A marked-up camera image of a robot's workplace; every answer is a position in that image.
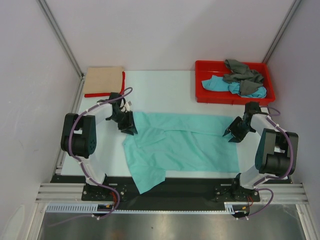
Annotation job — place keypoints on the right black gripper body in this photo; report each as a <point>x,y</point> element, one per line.
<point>243,127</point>

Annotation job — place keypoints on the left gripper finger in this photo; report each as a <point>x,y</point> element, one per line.
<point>129,129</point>
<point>129,119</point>

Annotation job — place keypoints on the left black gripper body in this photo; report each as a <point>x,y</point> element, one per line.
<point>122,119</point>

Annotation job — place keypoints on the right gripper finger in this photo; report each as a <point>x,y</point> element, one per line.
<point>234,127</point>
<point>237,137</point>

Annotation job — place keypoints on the mint green t shirt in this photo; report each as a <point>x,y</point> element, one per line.
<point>178,142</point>

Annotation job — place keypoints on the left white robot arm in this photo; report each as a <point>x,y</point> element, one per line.
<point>79,134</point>

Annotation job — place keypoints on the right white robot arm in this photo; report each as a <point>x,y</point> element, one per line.
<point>276,154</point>

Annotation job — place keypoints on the folded red t shirt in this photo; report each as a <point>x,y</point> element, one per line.
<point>106,94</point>

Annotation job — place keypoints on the folded beige t shirt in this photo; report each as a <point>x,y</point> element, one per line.
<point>103,80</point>

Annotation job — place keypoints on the blue t shirt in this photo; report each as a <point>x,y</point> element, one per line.
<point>216,84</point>

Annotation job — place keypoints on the grey t shirt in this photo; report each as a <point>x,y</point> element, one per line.
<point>249,80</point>

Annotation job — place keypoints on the red plastic bin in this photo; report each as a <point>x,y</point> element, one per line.
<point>205,69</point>

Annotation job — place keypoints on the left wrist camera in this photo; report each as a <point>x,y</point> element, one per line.
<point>125,106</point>

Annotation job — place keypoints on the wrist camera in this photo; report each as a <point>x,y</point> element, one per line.
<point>125,106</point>
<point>251,108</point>

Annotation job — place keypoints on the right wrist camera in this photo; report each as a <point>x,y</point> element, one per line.
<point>251,108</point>

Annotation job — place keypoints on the aluminium front rail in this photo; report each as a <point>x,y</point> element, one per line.
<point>287,194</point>

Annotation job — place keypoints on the right white cable duct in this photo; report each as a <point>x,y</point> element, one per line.
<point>238,208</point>

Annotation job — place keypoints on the white cable duct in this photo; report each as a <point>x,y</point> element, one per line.
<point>238,208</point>
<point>98,208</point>

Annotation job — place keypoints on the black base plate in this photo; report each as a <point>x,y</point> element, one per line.
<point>182,194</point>

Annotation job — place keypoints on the left white cable duct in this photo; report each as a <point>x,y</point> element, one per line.
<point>98,208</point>

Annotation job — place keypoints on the left aluminium frame post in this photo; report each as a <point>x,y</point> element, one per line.
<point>53,23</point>

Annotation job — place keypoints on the aluminium frame post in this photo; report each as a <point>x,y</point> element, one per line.
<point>53,23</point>
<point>282,29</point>

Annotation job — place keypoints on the right aluminium frame post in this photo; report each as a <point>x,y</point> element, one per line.
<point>282,29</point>

